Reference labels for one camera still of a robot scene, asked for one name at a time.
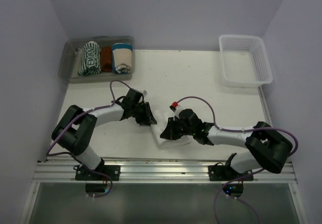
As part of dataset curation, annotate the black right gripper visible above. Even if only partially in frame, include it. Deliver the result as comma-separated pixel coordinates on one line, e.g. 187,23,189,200
160,117,195,140

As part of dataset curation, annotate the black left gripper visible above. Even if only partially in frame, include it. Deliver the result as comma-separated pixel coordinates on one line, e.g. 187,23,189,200
131,101,156,125

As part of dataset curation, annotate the green white striped towel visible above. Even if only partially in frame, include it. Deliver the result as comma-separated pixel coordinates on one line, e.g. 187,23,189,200
77,41,102,76

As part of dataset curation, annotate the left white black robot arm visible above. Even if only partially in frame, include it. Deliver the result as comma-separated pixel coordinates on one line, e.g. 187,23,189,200
51,88,157,180

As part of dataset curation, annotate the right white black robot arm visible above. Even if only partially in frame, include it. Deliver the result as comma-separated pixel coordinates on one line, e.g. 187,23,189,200
159,109,293,180

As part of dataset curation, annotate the beige teal rolled towel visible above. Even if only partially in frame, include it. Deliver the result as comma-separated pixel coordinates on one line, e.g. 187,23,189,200
112,43,133,74

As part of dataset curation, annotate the brown rolled towel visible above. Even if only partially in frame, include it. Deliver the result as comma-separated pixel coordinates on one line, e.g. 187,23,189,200
100,46,113,72

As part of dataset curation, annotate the white plastic basket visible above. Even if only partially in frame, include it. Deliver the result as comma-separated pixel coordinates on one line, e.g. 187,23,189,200
219,35,273,88

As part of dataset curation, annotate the clear grey plastic bin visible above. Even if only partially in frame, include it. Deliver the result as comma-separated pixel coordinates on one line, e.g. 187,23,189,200
58,36,135,84

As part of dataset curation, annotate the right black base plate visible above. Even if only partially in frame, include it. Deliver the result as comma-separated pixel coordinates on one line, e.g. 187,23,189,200
208,163,254,181

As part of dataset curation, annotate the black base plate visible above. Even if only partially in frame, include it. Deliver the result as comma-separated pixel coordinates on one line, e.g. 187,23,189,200
208,163,254,181
73,165,121,181

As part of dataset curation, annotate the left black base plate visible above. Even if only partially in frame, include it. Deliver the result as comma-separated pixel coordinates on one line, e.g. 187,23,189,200
73,165,121,181

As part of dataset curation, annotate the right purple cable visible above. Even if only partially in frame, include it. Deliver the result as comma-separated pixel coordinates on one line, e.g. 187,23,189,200
175,96,299,224

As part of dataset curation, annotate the purple cable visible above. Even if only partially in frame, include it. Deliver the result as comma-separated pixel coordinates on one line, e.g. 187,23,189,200
45,80,133,198
175,96,299,224

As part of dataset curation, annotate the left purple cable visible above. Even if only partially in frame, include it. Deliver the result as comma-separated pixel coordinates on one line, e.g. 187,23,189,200
45,80,133,198

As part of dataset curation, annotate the aluminium mounting rail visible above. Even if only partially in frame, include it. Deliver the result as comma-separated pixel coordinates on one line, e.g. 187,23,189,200
32,158,300,184

